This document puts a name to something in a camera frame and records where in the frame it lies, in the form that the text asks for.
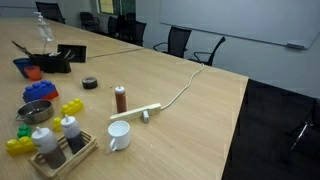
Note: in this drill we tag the green two-stud toy block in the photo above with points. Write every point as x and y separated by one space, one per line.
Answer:
24 131

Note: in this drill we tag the large yellow toy block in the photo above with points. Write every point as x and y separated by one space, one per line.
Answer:
18 146

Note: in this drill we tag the squeeze bottle brown sauce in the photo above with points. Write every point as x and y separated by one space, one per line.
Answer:
50 148

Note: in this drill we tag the glass window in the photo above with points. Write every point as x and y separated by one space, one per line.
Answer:
116 6

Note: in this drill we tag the black tape roll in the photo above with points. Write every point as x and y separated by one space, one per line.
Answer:
89 83

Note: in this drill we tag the grey whiteboard eraser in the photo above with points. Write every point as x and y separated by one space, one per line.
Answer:
296 45

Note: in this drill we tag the small metal pot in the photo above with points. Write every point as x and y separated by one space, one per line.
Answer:
35 112

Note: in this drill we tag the orange plastic cup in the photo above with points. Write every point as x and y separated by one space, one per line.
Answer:
33 73

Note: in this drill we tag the small brown sauce bottle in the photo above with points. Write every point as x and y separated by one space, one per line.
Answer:
120 100

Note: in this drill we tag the grey plug adapter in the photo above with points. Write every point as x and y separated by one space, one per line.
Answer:
145 117

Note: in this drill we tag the squeeze bottle dark sauce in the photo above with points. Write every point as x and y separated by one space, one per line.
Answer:
72 134

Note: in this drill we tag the black utensil container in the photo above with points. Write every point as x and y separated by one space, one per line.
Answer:
50 64

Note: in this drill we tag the black office chair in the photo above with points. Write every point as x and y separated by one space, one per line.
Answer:
176 39
50 10
113 25
89 20
137 31
213 50
130 16

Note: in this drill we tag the black rectangular tray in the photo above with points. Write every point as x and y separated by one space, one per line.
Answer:
75 53

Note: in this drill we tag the small yellow toy block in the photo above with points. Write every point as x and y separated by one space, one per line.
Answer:
57 124

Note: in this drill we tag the cream power strip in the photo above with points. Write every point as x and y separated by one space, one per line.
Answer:
133 114

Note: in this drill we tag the wall whiteboard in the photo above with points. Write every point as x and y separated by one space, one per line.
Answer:
240 16

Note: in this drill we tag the clear pump bottle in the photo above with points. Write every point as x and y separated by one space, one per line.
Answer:
44 30

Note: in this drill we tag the blue toy building block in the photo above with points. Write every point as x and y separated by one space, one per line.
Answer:
38 90

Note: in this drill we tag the red toy building block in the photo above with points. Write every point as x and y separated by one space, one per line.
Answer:
52 96

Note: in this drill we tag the wooden slat crate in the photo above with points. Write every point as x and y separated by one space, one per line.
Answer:
84 148

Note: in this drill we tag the white ceramic mug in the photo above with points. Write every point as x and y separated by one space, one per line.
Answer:
119 136

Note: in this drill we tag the blue plastic cup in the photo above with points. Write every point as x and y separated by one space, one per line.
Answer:
20 65

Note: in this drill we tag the yellow three-stud toy block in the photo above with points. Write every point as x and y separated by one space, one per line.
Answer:
72 107

